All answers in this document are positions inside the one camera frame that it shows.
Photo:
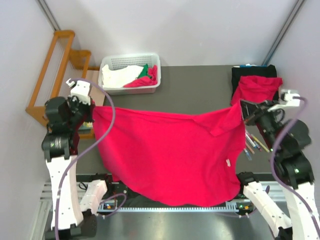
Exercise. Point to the right arm's black gripper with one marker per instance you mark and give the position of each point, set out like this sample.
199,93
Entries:
251,110

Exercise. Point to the left arm's black gripper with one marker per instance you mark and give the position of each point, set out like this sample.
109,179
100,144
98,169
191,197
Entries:
85,113

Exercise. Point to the red t-shirt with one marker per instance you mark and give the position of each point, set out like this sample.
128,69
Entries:
256,89
173,158

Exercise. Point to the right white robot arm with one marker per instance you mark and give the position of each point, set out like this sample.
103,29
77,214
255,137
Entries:
286,136

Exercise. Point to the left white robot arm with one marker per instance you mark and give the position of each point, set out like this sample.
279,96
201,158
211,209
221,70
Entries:
72,218

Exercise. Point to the red t-shirt on stack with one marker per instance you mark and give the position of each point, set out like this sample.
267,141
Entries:
256,89

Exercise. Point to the grey marker pen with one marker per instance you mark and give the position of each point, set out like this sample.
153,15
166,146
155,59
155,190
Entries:
252,141

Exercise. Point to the orange marker pen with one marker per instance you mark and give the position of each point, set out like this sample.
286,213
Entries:
249,148

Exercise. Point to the blue marker pen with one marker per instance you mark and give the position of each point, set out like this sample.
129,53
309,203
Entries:
247,154

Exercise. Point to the orange wooden rack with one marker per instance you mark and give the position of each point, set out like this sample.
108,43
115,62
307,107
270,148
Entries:
61,63

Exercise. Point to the blue folded cloth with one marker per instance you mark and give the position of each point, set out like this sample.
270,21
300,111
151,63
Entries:
252,65

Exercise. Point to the white shirt in basket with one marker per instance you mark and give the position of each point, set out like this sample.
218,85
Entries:
114,79

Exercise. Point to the white plastic basket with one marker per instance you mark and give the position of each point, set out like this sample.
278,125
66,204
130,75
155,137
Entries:
116,62

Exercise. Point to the red shirt in basket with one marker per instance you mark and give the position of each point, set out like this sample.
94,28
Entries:
144,81

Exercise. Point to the green shirt in basket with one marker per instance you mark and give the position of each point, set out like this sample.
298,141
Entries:
147,72

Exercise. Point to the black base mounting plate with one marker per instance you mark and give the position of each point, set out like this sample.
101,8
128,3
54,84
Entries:
133,200

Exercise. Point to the slotted cable duct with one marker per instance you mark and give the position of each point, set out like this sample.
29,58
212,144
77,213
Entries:
227,207

